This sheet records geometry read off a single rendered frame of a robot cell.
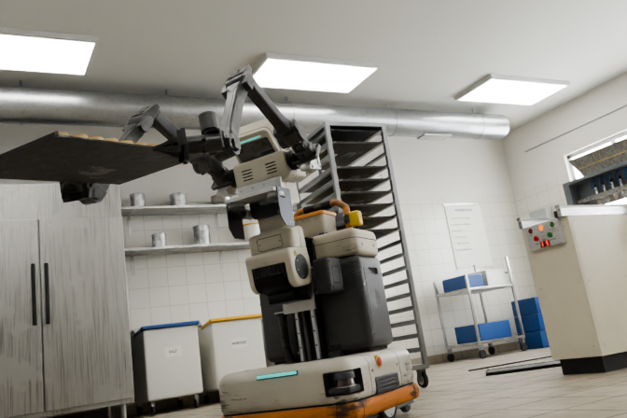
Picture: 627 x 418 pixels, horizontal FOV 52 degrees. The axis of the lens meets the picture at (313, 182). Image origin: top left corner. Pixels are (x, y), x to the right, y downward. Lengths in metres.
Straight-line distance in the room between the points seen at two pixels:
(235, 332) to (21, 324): 1.91
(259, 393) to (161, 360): 3.55
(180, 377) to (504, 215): 5.23
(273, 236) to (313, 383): 0.61
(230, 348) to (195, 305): 0.83
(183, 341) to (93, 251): 1.17
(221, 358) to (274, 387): 3.72
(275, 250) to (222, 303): 4.41
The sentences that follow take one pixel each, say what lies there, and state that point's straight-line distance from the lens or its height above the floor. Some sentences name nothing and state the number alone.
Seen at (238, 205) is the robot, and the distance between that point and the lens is 2.72.
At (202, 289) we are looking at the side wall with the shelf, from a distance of 7.03.
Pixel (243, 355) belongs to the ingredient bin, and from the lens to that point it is 6.41.
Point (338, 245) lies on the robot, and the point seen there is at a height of 0.74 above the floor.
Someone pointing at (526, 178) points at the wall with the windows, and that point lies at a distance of 9.57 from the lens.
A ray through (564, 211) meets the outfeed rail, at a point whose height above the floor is 0.87.
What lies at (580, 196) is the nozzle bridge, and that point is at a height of 1.08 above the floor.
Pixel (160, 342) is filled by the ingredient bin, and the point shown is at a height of 0.61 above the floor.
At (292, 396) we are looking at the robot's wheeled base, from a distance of 2.59.
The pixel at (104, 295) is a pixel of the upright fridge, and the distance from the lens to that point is 5.86.
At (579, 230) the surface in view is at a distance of 3.87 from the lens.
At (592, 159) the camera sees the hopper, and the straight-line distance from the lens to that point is 4.65.
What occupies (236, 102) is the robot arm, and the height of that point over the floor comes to 1.16.
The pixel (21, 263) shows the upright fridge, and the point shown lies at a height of 1.36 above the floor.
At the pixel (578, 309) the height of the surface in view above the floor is 0.34.
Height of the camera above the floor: 0.30
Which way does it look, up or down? 15 degrees up
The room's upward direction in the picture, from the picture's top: 8 degrees counter-clockwise
